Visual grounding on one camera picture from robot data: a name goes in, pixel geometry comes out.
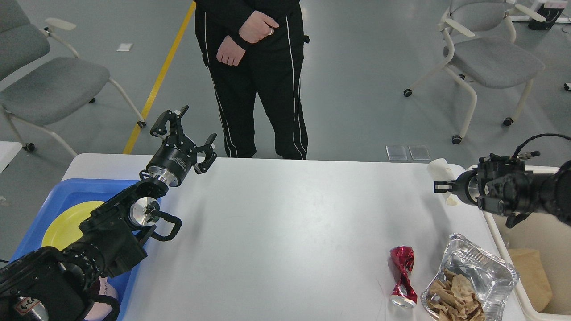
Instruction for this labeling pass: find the beige plastic bin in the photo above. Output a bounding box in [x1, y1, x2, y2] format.
[466, 165, 571, 321]

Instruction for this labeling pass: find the grey chair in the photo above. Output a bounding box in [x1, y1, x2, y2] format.
[403, 0, 545, 144]
[0, 0, 146, 157]

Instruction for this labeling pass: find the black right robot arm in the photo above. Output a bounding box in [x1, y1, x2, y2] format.
[434, 144, 571, 228]

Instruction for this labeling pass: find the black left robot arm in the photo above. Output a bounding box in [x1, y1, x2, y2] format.
[0, 106, 217, 321]

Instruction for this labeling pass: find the foil tray with paper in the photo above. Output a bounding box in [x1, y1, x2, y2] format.
[421, 234, 520, 321]

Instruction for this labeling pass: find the clear floor plate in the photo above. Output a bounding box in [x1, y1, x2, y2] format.
[385, 145, 408, 162]
[408, 145, 432, 161]

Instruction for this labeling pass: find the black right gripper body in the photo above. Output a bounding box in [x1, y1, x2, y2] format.
[451, 170, 480, 206]

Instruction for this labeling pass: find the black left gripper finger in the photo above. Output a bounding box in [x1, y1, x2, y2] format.
[192, 133, 217, 174]
[149, 105, 194, 150]

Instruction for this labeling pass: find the grey chair left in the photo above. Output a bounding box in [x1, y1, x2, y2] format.
[0, 0, 146, 157]

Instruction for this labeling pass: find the clear floor plate left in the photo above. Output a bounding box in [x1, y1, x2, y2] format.
[385, 145, 408, 162]

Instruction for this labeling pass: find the yellow plastic plate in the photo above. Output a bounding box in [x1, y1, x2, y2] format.
[41, 201, 103, 251]

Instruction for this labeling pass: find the brown paper bag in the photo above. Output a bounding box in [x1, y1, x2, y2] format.
[508, 248, 553, 312]

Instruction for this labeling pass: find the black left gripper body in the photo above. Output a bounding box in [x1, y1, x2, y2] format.
[146, 144, 197, 187]

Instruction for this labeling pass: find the white paper cup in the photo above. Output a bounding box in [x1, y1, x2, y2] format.
[427, 158, 460, 206]

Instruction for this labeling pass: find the person in striped black pants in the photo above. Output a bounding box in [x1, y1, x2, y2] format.
[194, 0, 310, 159]

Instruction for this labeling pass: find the crushed red can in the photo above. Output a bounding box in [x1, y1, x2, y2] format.
[389, 246, 418, 309]

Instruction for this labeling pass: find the pink mug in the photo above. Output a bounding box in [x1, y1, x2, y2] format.
[84, 277, 120, 321]

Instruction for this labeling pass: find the clear floor plate right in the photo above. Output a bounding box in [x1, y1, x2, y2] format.
[408, 145, 432, 161]

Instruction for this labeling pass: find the grey chair right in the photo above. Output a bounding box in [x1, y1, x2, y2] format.
[403, 0, 545, 144]

